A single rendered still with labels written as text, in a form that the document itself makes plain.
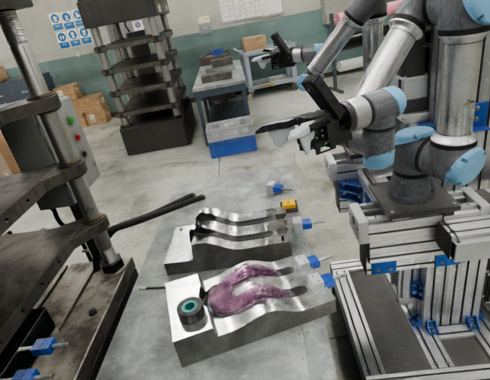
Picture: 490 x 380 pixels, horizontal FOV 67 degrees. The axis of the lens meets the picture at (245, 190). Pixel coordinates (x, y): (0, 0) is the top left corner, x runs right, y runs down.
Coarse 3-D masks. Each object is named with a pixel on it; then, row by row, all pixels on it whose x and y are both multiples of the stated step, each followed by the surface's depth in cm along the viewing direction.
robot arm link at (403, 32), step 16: (416, 0) 92; (400, 16) 95; (416, 16) 94; (400, 32) 95; (416, 32) 95; (384, 48) 97; (400, 48) 96; (384, 64) 96; (400, 64) 98; (368, 80) 98; (384, 80) 97; (352, 96) 101
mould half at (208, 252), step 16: (208, 208) 161; (272, 208) 161; (208, 224) 150; (224, 224) 153; (256, 224) 152; (272, 224) 150; (176, 240) 157; (192, 240) 142; (208, 240) 140; (224, 240) 143; (256, 240) 143; (272, 240) 140; (288, 240) 138; (176, 256) 146; (192, 256) 144; (208, 256) 142; (224, 256) 141; (240, 256) 141; (256, 256) 141; (272, 256) 141; (288, 256) 141; (176, 272) 146
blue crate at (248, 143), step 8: (248, 136) 458; (208, 144) 459; (216, 144) 459; (224, 144) 460; (232, 144) 461; (240, 144) 462; (248, 144) 463; (256, 144) 465; (216, 152) 464; (224, 152) 465; (232, 152) 466; (240, 152) 466
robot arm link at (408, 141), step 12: (408, 132) 114; (420, 132) 111; (432, 132) 110; (396, 144) 115; (408, 144) 112; (420, 144) 109; (396, 156) 117; (408, 156) 112; (396, 168) 119; (408, 168) 115
